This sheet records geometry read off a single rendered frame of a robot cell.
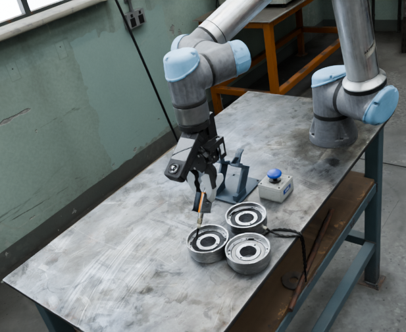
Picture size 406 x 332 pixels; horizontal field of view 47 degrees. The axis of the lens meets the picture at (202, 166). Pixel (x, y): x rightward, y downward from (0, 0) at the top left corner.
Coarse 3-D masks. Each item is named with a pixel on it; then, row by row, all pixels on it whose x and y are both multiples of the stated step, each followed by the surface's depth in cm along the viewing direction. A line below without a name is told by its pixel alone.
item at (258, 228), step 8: (232, 208) 121; (240, 208) 122; (264, 208) 118; (240, 216) 120; (248, 216) 120; (256, 216) 118; (264, 216) 118; (240, 224) 117; (248, 224) 116; (256, 224) 114; (264, 224) 115; (232, 232) 116; (240, 232) 114; (248, 232) 114; (256, 232) 115
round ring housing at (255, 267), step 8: (232, 240) 111; (240, 240) 111; (256, 240) 110; (264, 240) 110; (232, 248) 110; (240, 248) 109; (248, 248) 110; (256, 248) 108; (240, 256) 107; (256, 256) 106; (264, 256) 104; (232, 264) 105; (240, 264) 103; (248, 264) 103; (256, 264) 103; (264, 264) 104; (240, 272) 106; (248, 272) 105; (256, 272) 105
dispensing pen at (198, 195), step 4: (204, 188) 111; (196, 192) 110; (200, 192) 110; (196, 196) 110; (200, 196) 109; (196, 200) 110; (196, 204) 110; (196, 208) 110; (200, 216) 111; (200, 220) 111; (200, 224) 111; (196, 236) 112; (196, 240) 112
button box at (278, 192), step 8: (288, 176) 128; (264, 184) 127; (272, 184) 126; (280, 184) 125; (288, 184) 127; (264, 192) 127; (272, 192) 125; (280, 192) 124; (288, 192) 128; (272, 200) 127; (280, 200) 125
